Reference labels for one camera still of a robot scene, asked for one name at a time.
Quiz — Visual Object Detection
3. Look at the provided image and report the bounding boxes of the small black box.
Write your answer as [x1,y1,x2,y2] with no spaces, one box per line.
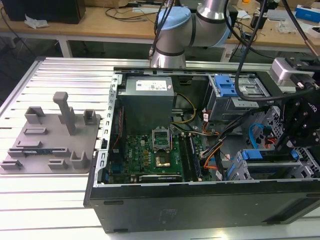
[251,11,267,28]

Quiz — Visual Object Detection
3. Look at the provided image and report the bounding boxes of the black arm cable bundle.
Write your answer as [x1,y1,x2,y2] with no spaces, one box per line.
[149,0,176,59]

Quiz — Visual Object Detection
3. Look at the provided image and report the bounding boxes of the crumpled white plastic wrap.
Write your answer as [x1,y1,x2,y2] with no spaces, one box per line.
[23,13,50,28]

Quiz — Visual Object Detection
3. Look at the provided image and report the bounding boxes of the blue plastic latch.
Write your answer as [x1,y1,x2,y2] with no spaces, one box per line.
[214,74,237,98]

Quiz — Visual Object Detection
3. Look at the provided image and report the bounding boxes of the yellow and black power wires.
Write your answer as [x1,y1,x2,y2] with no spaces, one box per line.
[171,93,198,126]

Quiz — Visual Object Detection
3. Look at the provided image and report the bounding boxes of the hard disk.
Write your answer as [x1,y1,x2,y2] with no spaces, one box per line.
[238,148,302,165]

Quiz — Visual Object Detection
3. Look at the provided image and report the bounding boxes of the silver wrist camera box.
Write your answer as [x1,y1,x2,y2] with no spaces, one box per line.
[271,57,316,86]

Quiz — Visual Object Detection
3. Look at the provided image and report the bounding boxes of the multicoloured power wire bundle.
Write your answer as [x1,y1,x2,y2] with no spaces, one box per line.
[202,149,218,171]

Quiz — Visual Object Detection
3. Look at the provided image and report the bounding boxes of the silver optical drive cage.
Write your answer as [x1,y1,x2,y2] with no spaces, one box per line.
[207,73,272,123]

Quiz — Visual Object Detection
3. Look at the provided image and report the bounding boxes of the large black box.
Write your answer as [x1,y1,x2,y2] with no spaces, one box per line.
[4,0,86,25]

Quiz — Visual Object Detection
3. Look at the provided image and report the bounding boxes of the grey parts rack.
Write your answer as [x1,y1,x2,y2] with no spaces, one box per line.
[0,91,102,176]

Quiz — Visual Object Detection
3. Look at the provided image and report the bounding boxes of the thick black camera cable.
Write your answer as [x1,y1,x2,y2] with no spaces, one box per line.
[234,0,285,106]

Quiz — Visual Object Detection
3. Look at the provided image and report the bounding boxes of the blue and white carton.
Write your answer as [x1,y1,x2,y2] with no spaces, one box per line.
[294,3,320,25]

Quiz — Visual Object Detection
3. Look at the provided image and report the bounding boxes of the grey power supply box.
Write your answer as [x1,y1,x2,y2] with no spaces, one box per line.
[117,74,176,136]

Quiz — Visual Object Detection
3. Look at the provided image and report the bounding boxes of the flat grey device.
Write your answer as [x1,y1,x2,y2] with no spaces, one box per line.
[267,9,291,22]

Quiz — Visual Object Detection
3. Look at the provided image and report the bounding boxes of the black sleeved cable bundle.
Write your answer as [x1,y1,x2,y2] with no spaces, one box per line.
[207,106,267,161]

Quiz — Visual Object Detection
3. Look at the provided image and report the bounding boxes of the black PC case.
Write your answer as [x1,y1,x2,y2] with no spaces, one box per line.
[83,66,320,235]

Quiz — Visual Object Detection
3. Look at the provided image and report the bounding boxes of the black cable with copper end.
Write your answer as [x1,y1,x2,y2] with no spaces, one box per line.
[282,0,320,57]

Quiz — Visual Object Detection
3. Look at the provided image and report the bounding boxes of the black graphics card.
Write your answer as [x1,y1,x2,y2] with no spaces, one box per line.
[138,173,183,184]

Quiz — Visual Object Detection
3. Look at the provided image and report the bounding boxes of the RAM slot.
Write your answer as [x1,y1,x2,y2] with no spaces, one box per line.
[178,135,191,183]
[182,135,195,183]
[185,135,198,182]

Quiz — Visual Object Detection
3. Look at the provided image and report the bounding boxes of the green motherboard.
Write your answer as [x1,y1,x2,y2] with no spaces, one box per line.
[123,132,208,183]

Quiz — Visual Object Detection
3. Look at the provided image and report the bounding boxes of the wooden workbench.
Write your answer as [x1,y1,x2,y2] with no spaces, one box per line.
[0,0,320,54]

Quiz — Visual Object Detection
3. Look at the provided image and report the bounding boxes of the blue flat disk wire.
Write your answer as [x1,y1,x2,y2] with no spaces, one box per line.
[248,123,266,151]

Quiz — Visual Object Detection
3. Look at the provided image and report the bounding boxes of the silver metal disk bay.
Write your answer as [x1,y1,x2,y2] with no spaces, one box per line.
[223,148,320,181]

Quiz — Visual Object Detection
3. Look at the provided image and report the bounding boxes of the dark RAM stick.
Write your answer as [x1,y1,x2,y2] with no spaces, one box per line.
[189,135,203,181]
[22,149,54,155]

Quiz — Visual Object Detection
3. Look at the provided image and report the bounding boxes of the metal socket cover frame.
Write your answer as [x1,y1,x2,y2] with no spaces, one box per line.
[151,128,174,152]

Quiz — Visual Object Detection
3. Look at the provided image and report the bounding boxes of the CPU socket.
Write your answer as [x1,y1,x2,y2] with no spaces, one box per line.
[153,153,173,168]

